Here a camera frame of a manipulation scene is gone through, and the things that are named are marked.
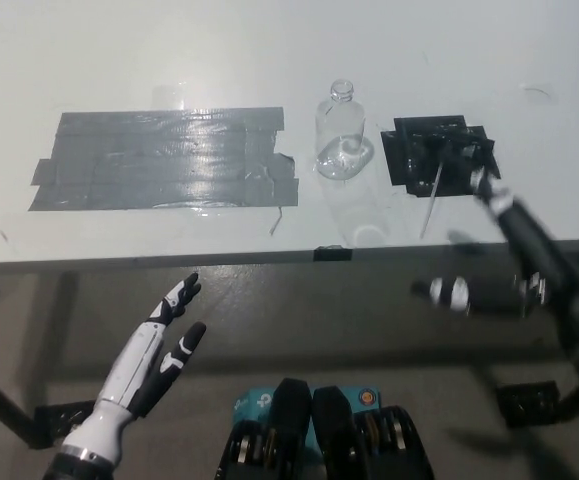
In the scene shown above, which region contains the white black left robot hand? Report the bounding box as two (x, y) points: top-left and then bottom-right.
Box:
(96, 272), (207, 419)

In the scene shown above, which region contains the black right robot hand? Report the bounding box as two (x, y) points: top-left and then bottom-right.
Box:
(411, 168), (579, 360)

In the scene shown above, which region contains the black trigger spray lid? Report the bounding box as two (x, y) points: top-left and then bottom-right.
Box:
(420, 130), (496, 240)

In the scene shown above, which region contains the black tape patch on desk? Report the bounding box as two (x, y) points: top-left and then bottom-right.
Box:
(379, 115), (501, 197)

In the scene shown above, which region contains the clear plastic spray bottle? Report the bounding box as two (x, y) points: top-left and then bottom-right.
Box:
(313, 78), (374, 180)

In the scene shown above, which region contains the small black tape strip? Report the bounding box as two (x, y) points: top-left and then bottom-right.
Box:
(313, 245), (354, 262)

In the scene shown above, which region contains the grey duct tape patch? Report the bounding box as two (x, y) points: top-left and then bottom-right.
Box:
(27, 105), (300, 211)

